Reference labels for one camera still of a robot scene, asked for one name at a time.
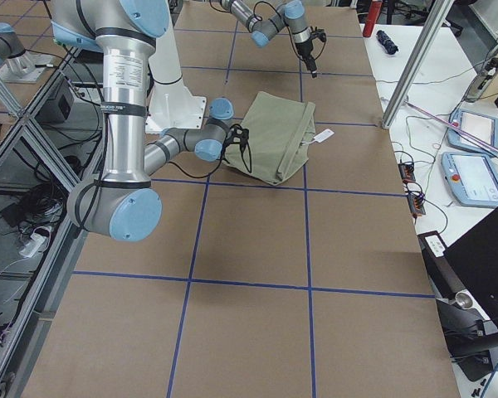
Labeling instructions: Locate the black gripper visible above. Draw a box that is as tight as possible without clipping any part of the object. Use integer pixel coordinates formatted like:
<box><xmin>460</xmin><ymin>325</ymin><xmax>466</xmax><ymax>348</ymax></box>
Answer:
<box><xmin>295</xmin><ymin>40</ymin><xmax>318</xmax><ymax>78</ymax></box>

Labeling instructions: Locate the olive green long-sleeve shirt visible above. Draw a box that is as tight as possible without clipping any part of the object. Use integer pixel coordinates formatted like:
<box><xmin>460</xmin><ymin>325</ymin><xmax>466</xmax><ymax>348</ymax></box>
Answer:
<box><xmin>242</xmin><ymin>91</ymin><xmax>315</xmax><ymax>186</ymax></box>

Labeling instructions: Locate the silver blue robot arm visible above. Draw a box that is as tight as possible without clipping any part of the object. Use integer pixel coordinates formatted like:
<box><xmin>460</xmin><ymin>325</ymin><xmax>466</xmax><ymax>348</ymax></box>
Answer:
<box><xmin>209</xmin><ymin>0</ymin><xmax>326</xmax><ymax>78</ymax></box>
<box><xmin>51</xmin><ymin>1</ymin><xmax>234</xmax><ymax>242</ymax></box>

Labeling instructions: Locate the white paper price tag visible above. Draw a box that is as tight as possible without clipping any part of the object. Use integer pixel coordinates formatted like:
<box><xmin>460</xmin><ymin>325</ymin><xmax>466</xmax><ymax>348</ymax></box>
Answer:
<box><xmin>308</xmin><ymin>129</ymin><xmax>334</xmax><ymax>144</ymax></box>

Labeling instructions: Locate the folded dark blue umbrella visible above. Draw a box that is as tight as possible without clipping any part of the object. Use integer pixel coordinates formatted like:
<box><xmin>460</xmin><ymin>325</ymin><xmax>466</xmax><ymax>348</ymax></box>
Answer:
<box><xmin>376</xmin><ymin>30</ymin><xmax>398</xmax><ymax>56</ymax></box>

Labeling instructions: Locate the red cylinder bottle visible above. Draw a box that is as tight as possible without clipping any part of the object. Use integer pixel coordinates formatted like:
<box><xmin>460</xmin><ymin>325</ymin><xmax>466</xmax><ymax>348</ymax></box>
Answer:
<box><xmin>362</xmin><ymin>0</ymin><xmax>383</xmax><ymax>38</ymax></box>

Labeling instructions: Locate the far blue teach pendant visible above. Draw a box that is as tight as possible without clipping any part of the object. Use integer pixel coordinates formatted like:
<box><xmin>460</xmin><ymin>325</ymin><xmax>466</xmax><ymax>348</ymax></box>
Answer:
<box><xmin>447</xmin><ymin>109</ymin><xmax>498</xmax><ymax>153</ymax></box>

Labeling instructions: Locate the blue teach pendant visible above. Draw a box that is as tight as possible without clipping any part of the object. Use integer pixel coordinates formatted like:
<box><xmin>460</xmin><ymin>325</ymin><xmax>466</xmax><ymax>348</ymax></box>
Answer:
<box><xmin>441</xmin><ymin>152</ymin><xmax>498</xmax><ymax>208</ymax></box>
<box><xmin>447</xmin><ymin>109</ymin><xmax>498</xmax><ymax>153</ymax></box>

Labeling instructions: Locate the near blue teach pendant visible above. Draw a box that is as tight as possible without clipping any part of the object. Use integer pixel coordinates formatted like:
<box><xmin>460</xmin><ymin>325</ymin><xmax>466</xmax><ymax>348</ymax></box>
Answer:
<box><xmin>441</xmin><ymin>152</ymin><xmax>498</xmax><ymax>208</ymax></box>

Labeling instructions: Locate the black computer monitor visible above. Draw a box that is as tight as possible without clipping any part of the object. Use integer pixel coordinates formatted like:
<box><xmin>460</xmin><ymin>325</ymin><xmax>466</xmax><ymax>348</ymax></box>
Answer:
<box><xmin>444</xmin><ymin>207</ymin><xmax>498</xmax><ymax>327</ymax></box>

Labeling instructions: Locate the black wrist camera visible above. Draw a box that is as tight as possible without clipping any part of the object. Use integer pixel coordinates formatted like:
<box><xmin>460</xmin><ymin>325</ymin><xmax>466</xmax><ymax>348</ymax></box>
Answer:
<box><xmin>223</xmin><ymin>124</ymin><xmax>249</xmax><ymax>156</ymax></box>
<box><xmin>310</xmin><ymin>27</ymin><xmax>327</xmax><ymax>43</ymax></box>

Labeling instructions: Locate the aluminium frame post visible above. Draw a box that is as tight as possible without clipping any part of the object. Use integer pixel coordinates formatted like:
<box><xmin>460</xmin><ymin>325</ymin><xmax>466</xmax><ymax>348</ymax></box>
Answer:
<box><xmin>381</xmin><ymin>0</ymin><xmax>454</xmax><ymax>129</ymax></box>

